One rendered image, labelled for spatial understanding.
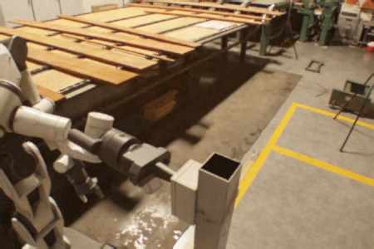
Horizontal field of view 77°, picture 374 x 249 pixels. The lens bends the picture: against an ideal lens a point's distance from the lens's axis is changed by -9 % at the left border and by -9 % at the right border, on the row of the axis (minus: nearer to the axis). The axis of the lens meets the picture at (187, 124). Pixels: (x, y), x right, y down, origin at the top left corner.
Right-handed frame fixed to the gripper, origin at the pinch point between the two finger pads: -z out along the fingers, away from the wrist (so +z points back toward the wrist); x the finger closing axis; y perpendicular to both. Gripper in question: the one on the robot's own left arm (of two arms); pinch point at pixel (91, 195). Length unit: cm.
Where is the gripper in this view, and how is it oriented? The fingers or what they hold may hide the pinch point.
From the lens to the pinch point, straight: 139.5
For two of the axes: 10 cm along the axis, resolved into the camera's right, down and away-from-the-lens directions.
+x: 9.3, -3.0, -2.2
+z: -3.7, -8.4, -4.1
